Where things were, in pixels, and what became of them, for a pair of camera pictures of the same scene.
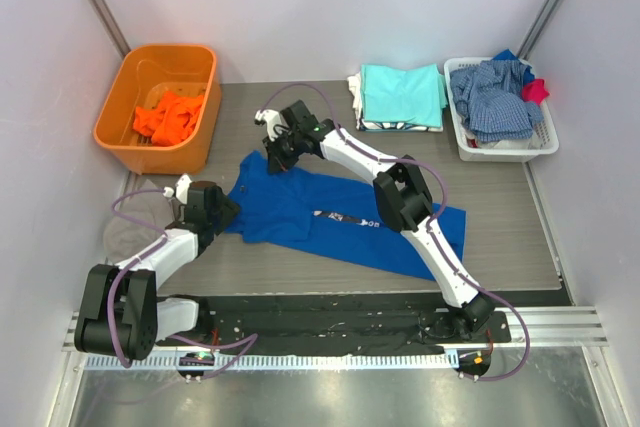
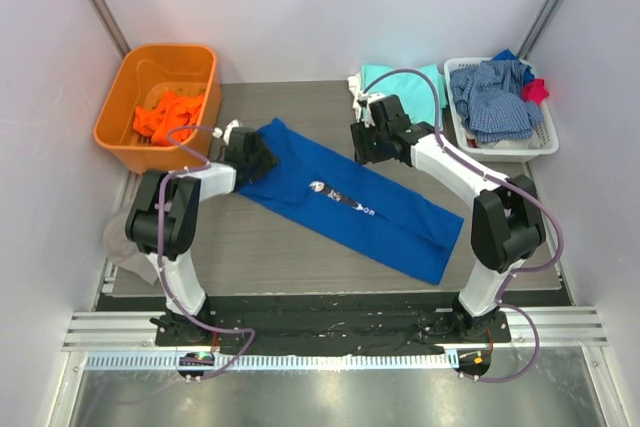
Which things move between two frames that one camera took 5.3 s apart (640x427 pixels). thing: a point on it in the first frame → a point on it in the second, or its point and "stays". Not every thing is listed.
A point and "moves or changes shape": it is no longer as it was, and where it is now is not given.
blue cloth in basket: (508, 55) stays
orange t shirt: (171, 121) stays
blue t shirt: (302, 209) moves or changes shape
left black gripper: (223, 212) → (259, 162)
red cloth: (535, 91) stays
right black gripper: (276, 157) → (361, 142)
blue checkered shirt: (489, 98) stays
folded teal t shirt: (391, 94) stays
